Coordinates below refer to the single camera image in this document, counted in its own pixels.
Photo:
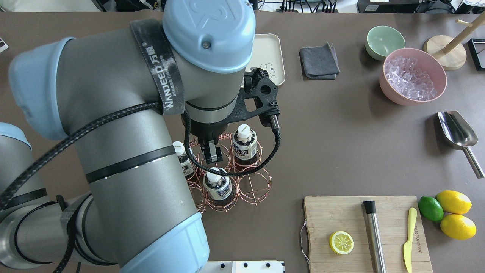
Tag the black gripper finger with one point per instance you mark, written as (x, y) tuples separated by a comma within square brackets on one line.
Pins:
[(212, 152)]

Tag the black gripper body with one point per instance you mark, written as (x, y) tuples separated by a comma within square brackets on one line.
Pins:
[(206, 132)]

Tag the copper wire bottle basket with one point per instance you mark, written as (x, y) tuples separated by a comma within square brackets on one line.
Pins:
[(252, 189)]

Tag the tea bottle white cap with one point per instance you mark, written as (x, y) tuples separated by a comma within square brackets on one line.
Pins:
[(245, 146)]

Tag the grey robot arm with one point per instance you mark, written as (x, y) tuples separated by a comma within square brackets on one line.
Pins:
[(194, 60)]

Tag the cream serving tray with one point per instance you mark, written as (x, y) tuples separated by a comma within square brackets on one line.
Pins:
[(267, 55)]

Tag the bamboo cutting board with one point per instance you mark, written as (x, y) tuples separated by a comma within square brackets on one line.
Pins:
[(328, 214)]

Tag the grey folded cloth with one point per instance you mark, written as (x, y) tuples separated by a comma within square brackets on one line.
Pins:
[(320, 63)]

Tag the half lemon slice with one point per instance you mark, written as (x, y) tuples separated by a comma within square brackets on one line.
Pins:
[(341, 242)]

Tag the steel muddler black tip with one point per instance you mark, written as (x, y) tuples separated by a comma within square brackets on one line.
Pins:
[(371, 212)]

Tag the green empty bowl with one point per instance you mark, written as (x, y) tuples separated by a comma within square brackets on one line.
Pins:
[(382, 40)]

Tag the pink bowl of ice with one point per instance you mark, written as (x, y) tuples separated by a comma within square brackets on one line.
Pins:
[(412, 77)]

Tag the yellow plastic knife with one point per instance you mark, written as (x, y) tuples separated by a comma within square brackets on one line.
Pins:
[(407, 247)]

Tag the green lime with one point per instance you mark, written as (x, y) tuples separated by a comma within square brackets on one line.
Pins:
[(431, 209)]

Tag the yellow lemon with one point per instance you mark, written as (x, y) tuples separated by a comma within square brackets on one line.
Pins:
[(454, 202), (458, 227)]

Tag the steel ice scoop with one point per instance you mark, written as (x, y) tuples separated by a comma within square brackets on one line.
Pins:
[(460, 136)]

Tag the wooden cup tree stand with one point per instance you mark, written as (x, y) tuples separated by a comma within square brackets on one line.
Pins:
[(449, 51)]

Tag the black framed glass rack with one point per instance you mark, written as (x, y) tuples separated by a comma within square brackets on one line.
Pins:
[(476, 47)]

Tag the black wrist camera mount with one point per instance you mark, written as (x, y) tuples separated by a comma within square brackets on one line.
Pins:
[(256, 97)]

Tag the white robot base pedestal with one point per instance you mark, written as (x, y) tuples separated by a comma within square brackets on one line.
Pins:
[(255, 266)]

